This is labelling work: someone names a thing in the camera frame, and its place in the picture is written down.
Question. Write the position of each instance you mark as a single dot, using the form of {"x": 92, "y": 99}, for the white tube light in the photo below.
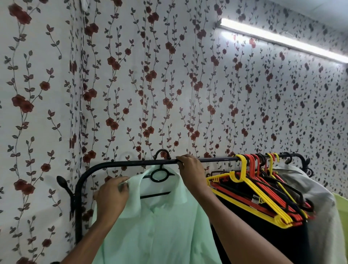
{"x": 272, "y": 38}

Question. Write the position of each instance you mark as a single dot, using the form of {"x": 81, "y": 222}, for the grey hanging garment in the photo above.
{"x": 323, "y": 217}

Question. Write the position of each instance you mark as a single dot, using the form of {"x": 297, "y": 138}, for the person's left hand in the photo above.
{"x": 111, "y": 200}

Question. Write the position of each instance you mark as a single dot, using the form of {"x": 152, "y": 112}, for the mint green shirt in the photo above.
{"x": 163, "y": 231}

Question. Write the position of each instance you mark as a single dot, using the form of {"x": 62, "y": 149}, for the bunch of yellow red hangers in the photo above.
{"x": 261, "y": 195}

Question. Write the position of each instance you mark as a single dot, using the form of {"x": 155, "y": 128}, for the black hanger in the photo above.
{"x": 160, "y": 180}

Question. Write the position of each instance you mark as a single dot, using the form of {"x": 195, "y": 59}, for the person's right hand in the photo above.
{"x": 191, "y": 174}

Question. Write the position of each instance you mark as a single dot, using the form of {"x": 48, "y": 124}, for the person's left forearm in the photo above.
{"x": 87, "y": 244}

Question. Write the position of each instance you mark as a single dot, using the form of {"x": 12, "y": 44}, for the black hanging garments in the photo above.
{"x": 272, "y": 244}

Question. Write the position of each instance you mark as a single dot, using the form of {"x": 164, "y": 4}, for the black metal clothes rack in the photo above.
{"x": 122, "y": 163}

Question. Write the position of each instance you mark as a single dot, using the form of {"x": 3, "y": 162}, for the light green hanging garment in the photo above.
{"x": 342, "y": 217}

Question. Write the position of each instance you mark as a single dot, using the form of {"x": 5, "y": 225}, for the person's right forearm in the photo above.
{"x": 239, "y": 231}

